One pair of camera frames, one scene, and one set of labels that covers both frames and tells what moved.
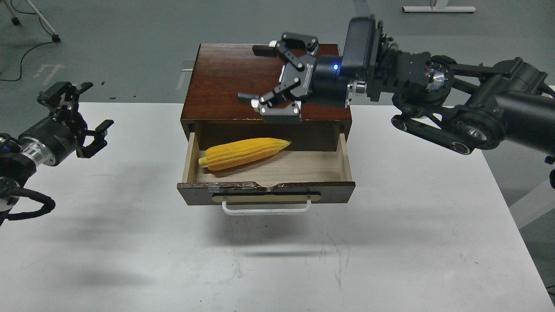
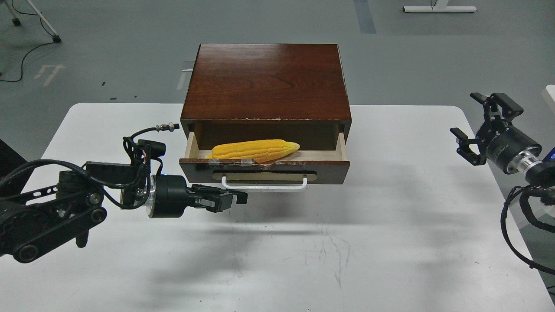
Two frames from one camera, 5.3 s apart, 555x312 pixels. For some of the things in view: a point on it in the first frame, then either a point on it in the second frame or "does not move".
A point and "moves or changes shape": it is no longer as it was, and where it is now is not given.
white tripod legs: (15, 21) does not move
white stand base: (441, 7) does not move
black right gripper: (320, 78) to (502, 142)
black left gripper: (54, 141) to (169, 196)
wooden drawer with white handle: (287, 182) moves or changes shape
